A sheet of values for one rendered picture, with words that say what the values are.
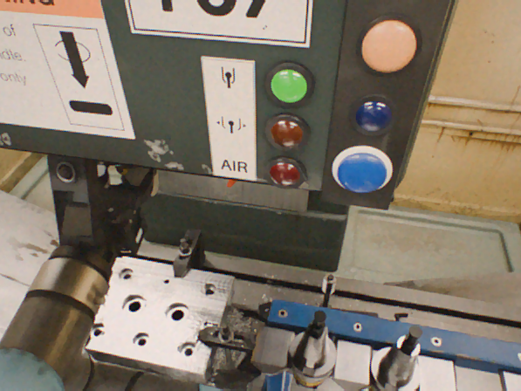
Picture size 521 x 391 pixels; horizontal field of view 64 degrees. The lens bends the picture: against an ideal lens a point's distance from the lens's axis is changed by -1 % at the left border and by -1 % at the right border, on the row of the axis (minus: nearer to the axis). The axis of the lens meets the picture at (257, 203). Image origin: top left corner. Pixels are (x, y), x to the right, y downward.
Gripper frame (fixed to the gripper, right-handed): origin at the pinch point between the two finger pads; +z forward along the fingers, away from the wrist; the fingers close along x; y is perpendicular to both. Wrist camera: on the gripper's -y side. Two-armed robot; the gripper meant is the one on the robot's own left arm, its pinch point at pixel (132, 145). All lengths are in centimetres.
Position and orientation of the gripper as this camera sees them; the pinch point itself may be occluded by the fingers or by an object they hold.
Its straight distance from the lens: 61.9
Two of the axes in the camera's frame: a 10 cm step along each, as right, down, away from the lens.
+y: 0.2, 6.7, 7.4
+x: 9.9, 0.9, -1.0
